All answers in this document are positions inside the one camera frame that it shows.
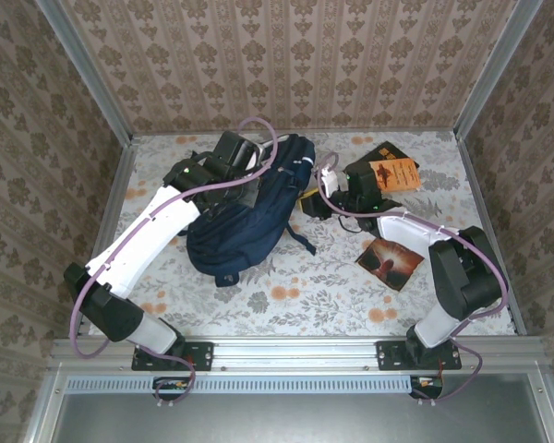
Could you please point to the navy blue backpack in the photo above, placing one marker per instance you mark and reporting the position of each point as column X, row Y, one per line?
column 240, row 240

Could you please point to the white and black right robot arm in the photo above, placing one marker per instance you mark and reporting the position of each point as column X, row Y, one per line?
column 461, row 277

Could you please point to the aluminium side frame rail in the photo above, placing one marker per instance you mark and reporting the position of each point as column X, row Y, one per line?
column 476, row 184
column 115, row 198

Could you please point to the grey metal panel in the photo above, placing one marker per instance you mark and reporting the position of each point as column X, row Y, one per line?
column 281, row 420

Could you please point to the aluminium frame post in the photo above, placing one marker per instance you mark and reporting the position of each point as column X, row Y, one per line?
column 87, row 69
column 496, row 69

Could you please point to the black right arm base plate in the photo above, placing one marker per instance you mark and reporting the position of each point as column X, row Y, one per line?
column 388, row 355

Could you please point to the orange cover book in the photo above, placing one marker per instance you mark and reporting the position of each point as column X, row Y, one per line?
column 397, row 173

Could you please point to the floral table cloth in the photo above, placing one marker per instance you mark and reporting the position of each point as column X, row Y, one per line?
column 304, row 304

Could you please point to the brown glowing cover book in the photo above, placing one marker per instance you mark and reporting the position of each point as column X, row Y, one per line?
column 390, row 263

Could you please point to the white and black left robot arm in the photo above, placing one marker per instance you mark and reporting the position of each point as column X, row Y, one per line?
column 138, row 249

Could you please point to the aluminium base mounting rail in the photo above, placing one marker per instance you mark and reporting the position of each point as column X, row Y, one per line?
column 295, row 353

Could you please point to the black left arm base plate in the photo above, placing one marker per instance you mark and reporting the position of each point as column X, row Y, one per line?
column 203, row 355

